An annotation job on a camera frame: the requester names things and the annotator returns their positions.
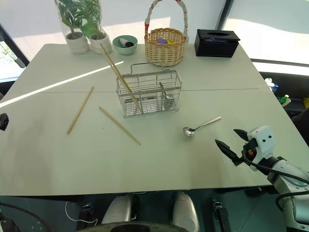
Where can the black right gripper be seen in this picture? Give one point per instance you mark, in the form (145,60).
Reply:
(249,148)

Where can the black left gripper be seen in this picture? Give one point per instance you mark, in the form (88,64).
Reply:
(3,121)

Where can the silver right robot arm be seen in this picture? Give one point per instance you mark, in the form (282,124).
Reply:
(288,175)

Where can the metal spoon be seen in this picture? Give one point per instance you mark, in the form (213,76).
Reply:
(188,132)
(169,101)

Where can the green yellow bottle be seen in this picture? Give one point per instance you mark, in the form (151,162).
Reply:
(285,100)

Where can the white spray bottle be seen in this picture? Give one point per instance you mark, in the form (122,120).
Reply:
(271,83)

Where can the black table leg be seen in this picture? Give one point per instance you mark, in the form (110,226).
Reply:
(87,210)
(223,216)

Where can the wooden chopstick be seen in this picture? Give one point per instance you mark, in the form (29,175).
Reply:
(125,83)
(80,110)
(113,64)
(120,126)

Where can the yellow container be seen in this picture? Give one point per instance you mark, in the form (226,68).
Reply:
(306,102)

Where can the silver right robot leg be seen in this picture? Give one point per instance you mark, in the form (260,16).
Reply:
(184,210)

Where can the silver robot leg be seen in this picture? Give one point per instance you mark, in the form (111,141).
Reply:
(118,209)
(184,210)

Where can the black tissue box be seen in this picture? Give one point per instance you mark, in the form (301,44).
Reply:
(214,47)

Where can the potted plant white pot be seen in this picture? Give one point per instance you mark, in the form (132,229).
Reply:
(77,43)
(100,44)

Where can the yellow block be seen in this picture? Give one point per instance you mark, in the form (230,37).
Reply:
(171,42)

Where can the purple block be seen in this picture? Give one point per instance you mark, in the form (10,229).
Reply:
(163,41)

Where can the dark rounded robot waist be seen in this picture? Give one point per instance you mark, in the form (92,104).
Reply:
(142,228)

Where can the silver left robot leg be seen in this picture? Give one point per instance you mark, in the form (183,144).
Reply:
(118,209)

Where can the green bowl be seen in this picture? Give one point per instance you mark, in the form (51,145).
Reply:
(125,50)

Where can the white and black roll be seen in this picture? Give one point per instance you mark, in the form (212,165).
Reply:
(126,43)

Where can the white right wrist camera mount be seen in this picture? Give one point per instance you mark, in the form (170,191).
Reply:
(264,142)

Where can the dark window frame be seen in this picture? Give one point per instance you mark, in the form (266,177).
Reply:
(13,46)

